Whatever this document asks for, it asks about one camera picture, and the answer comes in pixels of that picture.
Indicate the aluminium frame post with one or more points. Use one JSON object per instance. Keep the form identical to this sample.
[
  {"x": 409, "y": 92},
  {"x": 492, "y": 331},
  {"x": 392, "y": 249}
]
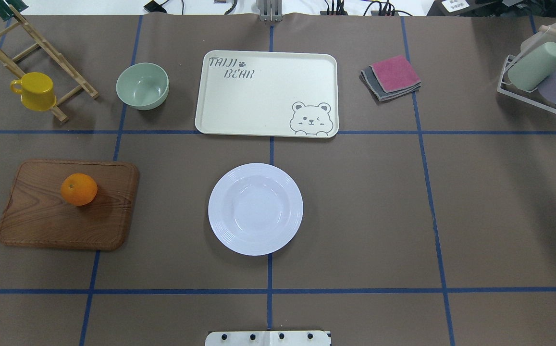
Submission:
[{"x": 270, "y": 10}]

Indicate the dark green mug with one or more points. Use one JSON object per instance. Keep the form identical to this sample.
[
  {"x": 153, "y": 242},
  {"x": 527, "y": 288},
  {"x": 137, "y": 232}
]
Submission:
[{"x": 5, "y": 8}]

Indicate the orange fruit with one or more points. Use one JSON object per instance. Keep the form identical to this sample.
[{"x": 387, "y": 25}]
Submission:
[{"x": 79, "y": 189}]

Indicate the wooden cutting board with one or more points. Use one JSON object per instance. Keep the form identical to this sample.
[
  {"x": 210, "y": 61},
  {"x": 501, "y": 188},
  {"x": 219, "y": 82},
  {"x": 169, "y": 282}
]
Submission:
[{"x": 36, "y": 214}]

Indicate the pink cloth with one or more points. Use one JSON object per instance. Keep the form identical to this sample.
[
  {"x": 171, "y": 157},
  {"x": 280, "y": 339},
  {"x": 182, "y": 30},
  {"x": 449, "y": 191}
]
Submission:
[{"x": 395, "y": 74}]

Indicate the white round plate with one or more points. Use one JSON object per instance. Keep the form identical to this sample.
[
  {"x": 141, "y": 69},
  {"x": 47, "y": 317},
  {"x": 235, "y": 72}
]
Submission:
[{"x": 255, "y": 209}]

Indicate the green bowl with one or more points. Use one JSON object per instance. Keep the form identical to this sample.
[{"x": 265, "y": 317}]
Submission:
[{"x": 143, "y": 86}]

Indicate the wooden drying rack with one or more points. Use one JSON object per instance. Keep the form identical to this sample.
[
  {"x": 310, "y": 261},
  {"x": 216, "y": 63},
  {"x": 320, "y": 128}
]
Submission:
[{"x": 41, "y": 42}]

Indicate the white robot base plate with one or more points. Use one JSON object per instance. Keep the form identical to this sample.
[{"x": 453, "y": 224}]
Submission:
[{"x": 269, "y": 338}]

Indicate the green cup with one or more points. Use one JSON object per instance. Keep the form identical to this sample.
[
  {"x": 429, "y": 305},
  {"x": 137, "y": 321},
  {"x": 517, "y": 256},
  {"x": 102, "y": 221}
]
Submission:
[{"x": 534, "y": 67}]

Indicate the grey cloth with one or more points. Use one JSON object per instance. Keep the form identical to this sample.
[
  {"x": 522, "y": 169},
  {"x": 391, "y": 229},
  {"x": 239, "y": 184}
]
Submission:
[{"x": 372, "y": 83}]

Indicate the yellow mug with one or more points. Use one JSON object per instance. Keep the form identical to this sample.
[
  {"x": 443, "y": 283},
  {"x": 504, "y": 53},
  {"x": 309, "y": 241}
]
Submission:
[{"x": 36, "y": 91}]

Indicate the cream cup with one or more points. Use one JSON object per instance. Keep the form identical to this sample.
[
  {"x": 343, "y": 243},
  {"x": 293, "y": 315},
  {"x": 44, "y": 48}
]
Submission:
[{"x": 538, "y": 39}]

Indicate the cream bear serving tray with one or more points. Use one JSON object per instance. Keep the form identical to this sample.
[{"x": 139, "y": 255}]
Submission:
[{"x": 248, "y": 93}]

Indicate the white cup rack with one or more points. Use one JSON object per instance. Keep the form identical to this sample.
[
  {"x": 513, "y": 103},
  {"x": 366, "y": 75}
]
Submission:
[{"x": 531, "y": 97}]

